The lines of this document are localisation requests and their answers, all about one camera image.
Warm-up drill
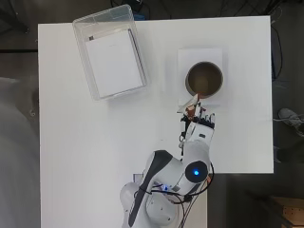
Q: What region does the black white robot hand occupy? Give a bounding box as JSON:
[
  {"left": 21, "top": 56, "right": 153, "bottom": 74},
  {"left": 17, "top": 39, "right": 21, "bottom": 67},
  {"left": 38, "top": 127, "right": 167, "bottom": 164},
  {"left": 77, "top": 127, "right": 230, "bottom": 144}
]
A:
[{"left": 176, "top": 93, "right": 217, "bottom": 147}]

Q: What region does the orange cube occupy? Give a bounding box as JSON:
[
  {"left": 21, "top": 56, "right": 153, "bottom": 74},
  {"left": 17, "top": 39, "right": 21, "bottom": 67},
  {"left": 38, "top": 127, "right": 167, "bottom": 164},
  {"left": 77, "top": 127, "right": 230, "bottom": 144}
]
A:
[{"left": 185, "top": 104, "right": 197, "bottom": 118}]

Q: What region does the brown round tub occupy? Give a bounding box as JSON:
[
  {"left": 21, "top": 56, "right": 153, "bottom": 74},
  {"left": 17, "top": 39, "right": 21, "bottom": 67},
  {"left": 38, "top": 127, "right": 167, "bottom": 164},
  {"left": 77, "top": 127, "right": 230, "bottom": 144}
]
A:
[{"left": 184, "top": 61, "right": 225, "bottom": 100}]

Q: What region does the person's grey shoe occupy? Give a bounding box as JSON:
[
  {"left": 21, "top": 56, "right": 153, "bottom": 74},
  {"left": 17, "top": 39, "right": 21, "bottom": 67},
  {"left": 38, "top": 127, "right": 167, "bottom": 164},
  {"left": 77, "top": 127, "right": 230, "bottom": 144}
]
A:
[{"left": 277, "top": 107, "right": 304, "bottom": 138}]

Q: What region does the white book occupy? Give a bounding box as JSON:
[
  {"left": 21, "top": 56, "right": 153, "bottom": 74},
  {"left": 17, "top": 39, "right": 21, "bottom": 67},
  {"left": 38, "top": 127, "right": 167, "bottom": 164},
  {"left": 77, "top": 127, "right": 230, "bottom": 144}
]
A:
[{"left": 85, "top": 28, "right": 147, "bottom": 99}]

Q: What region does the clear plastic box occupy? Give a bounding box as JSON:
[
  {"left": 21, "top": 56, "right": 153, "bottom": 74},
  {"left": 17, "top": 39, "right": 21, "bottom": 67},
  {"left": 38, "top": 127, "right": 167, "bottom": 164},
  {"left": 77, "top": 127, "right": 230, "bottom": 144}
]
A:
[{"left": 71, "top": 4, "right": 150, "bottom": 102}]

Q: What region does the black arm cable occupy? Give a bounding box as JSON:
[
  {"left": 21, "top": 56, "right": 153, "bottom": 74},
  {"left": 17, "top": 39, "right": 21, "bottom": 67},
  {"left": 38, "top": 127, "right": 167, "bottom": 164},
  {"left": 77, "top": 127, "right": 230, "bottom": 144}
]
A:
[{"left": 135, "top": 161, "right": 217, "bottom": 228}]

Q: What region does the black floor cable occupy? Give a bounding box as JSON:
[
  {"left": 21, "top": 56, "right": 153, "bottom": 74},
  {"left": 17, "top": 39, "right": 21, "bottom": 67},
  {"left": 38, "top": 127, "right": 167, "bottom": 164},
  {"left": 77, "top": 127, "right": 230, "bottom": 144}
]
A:
[{"left": 270, "top": 17, "right": 285, "bottom": 81}]

